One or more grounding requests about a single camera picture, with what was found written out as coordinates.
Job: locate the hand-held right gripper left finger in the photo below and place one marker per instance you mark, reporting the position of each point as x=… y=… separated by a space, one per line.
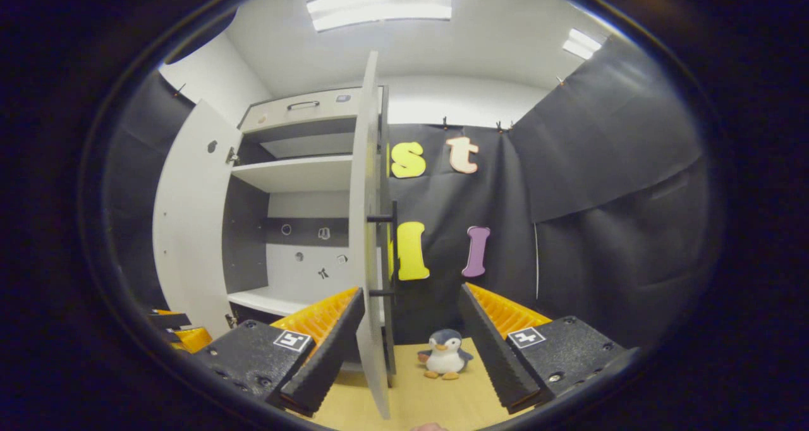
x=328 y=352

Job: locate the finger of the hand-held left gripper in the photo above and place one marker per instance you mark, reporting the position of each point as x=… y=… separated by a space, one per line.
x=170 y=321
x=193 y=339

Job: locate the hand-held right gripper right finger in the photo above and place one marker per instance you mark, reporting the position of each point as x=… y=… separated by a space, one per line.
x=493 y=349

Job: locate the white cabinet door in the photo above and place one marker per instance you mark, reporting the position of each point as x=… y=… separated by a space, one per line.
x=189 y=229
x=363 y=197

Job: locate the white and grey cabinet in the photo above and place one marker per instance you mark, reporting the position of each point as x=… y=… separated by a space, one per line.
x=297 y=172

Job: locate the plush penguin toy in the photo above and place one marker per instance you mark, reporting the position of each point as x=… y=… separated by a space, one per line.
x=445 y=358

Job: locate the black backdrop cloth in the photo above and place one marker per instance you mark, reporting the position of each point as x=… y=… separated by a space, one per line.
x=600 y=260

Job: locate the small ceiling light panel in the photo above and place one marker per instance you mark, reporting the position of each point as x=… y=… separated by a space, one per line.
x=583 y=43

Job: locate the large ceiling light panel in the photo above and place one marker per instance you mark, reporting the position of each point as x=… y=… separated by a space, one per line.
x=379 y=6

